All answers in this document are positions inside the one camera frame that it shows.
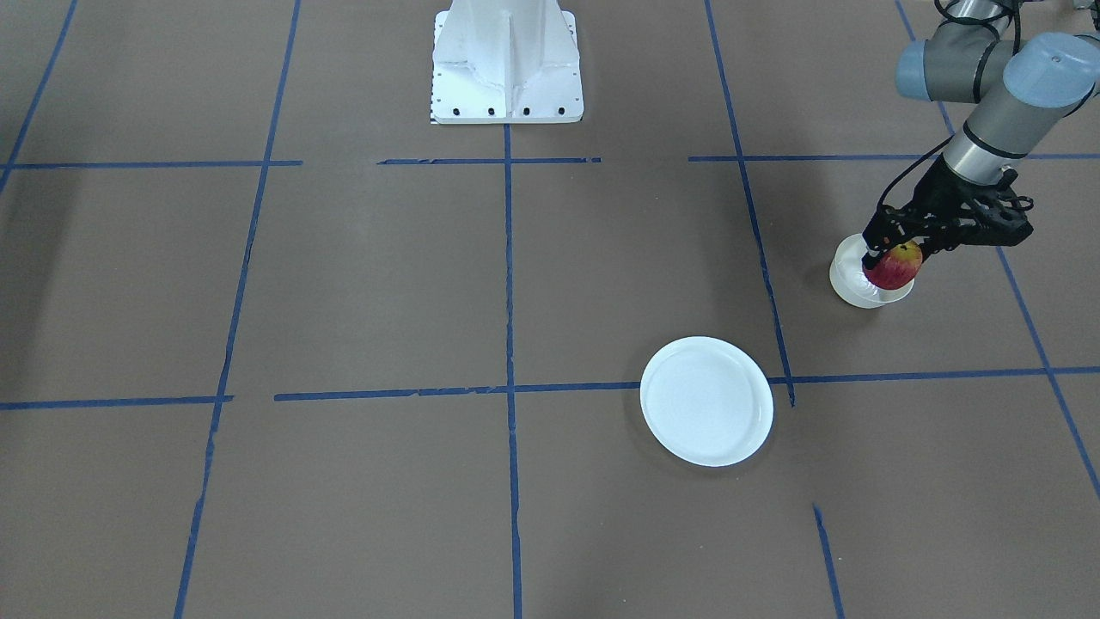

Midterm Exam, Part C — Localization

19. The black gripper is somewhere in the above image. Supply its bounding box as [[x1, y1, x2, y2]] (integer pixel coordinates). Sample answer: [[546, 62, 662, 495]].
[[864, 154, 989, 270]]

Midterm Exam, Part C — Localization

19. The red yellow apple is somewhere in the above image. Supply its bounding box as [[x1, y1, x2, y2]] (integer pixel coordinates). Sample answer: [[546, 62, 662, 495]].
[[865, 242, 924, 291]]

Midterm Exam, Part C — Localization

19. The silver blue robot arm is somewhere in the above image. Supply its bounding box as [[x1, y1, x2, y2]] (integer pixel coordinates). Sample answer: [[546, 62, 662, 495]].
[[861, 1, 1097, 289]]

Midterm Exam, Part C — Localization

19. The white small bowl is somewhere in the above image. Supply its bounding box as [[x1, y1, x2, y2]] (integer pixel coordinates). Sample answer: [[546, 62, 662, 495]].
[[829, 234, 915, 310]]

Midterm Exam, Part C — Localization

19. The white round plate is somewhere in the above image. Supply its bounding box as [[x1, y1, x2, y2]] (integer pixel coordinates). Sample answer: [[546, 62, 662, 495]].
[[639, 336, 774, 468]]

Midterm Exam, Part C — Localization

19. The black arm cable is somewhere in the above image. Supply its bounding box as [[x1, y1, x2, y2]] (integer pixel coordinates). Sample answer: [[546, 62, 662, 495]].
[[875, 0, 1024, 215]]

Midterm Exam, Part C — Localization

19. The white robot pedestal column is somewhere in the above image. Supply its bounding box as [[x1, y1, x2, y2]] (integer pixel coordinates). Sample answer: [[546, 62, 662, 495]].
[[430, 1, 585, 125]]

